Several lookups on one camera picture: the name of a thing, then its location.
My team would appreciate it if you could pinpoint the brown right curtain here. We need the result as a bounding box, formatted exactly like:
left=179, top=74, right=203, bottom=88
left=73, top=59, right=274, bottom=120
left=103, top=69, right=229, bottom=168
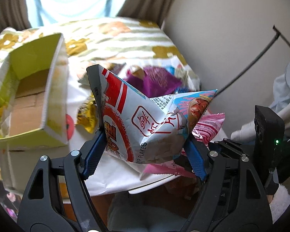
left=117, top=0, right=174, bottom=27

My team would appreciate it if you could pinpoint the floral patterned bed blanket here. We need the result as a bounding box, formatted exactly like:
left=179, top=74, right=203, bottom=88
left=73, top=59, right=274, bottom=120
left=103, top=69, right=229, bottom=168
left=0, top=18, right=200, bottom=195

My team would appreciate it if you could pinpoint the pink striped snack bag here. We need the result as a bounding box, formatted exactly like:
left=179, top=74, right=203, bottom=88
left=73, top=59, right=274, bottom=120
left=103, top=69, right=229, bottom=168
left=141, top=113, right=225, bottom=178

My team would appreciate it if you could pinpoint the purple snack bag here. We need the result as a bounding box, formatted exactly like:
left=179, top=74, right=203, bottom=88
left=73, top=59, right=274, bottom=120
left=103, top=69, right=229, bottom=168
left=125, top=66, right=182, bottom=98

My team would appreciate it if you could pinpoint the black cable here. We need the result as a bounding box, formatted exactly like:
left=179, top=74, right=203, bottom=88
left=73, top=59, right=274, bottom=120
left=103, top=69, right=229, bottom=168
left=216, top=25, right=290, bottom=95

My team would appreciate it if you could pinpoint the brown left curtain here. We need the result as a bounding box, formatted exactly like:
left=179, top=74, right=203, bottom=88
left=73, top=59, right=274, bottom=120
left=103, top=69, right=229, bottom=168
left=0, top=0, right=31, bottom=30

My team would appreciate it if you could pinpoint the yellow green cardboard box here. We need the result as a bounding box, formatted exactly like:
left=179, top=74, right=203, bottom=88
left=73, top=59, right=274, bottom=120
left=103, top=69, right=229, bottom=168
left=0, top=34, right=69, bottom=151

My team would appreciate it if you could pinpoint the yellow snack packet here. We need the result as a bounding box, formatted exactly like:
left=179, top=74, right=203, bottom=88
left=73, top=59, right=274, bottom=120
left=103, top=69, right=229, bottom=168
left=76, top=94, right=97, bottom=134

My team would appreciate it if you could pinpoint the brown curtain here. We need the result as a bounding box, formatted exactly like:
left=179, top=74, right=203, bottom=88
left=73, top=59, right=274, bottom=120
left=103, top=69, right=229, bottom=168
left=0, top=0, right=31, bottom=30
left=117, top=0, right=174, bottom=27

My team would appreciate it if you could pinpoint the white red shrimp flakes bag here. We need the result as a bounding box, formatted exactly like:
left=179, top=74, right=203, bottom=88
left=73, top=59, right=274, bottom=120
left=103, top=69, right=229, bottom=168
left=87, top=64, right=216, bottom=164

